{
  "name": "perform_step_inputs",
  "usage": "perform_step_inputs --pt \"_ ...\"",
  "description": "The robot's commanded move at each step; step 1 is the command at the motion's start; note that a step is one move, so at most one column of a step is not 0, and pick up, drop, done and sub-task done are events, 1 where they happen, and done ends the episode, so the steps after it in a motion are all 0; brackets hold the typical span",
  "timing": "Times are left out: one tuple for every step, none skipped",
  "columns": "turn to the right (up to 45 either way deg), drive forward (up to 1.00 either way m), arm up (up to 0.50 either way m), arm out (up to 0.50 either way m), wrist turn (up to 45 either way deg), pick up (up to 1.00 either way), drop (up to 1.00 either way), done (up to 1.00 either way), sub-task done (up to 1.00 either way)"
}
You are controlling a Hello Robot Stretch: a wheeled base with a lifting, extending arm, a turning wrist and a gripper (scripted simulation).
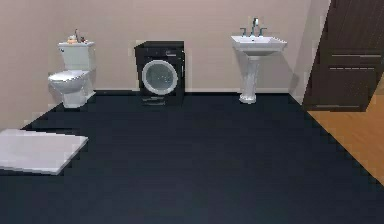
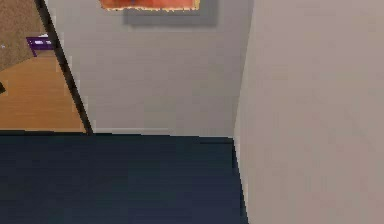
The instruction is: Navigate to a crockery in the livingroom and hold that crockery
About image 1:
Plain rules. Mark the black washing machine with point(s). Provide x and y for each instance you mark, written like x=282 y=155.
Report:
x=160 y=71

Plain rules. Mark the grey sink faucet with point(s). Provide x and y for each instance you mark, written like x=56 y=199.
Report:
x=254 y=26

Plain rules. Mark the white toilet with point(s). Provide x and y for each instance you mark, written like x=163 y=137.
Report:
x=73 y=75

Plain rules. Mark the small dark bottle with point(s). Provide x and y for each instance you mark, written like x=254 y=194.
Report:
x=77 y=34

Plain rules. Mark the small orange item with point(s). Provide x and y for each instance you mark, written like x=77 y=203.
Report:
x=71 y=40

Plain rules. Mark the white floor mat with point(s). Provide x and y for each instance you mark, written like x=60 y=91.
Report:
x=36 y=150

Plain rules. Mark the dark brown room door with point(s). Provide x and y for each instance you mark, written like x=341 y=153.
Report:
x=346 y=56

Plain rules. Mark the white pedestal sink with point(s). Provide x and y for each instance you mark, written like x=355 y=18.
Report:
x=253 y=50

